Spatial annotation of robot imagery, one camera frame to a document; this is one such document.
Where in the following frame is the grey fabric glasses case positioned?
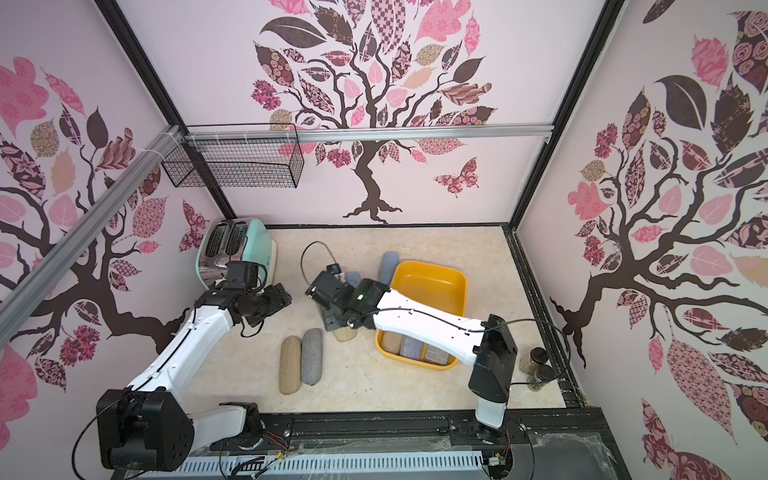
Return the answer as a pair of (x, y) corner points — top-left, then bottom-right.
(300, 328), (324, 385)

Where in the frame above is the tan glasses case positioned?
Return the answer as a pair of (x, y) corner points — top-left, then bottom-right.
(333, 327), (358, 342)
(278, 336), (302, 395)
(380, 331), (403, 355)

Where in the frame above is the lavender glasses case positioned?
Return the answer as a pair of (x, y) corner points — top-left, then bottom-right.
(399, 336), (425, 362)

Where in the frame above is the yellow plastic storage tray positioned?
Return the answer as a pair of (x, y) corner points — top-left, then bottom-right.
(375, 260), (468, 371)

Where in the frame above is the grey rectangular glasses case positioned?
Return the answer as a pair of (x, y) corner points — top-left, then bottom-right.
(424, 345), (451, 366)

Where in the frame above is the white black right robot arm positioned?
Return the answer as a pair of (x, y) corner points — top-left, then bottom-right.
(306, 271), (518, 430)

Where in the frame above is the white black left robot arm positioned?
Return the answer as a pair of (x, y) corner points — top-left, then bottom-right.
(95, 284), (292, 471)

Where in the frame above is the blue glasses case middle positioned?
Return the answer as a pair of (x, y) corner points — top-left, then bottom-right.
(345, 271), (362, 287)

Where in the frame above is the blue glasses case by tray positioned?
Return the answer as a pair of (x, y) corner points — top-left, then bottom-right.
(378, 251), (400, 285)

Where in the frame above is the mint chrome toaster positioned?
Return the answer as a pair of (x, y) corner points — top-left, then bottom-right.
(197, 218), (277, 287)

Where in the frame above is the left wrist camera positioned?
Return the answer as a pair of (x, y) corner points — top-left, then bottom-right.
(224, 261), (261, 291)

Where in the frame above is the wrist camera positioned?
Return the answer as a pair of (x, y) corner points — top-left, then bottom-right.
(325, 263), (343, 279)
(224, 261), (261, 291)

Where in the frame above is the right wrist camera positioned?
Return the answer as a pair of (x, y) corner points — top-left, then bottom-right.
(325, 263), (343, 279)

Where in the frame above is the black wire basket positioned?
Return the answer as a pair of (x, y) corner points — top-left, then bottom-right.
(162, 123), (305, 189)

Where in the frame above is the white slotted cable duct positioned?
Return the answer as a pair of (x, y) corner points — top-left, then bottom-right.
(142, 451), (484, 479)

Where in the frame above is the aluminium frame rail back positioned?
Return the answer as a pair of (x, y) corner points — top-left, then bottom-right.
(185, 123), (554, 143)

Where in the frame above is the aluminium frame rail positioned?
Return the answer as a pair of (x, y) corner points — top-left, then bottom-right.
(1, 125), (183, 345)
(185, 123), (554, 143)

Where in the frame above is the aluminium frame rail left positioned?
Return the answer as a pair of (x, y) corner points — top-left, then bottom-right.
(1, 125), (183, 345)

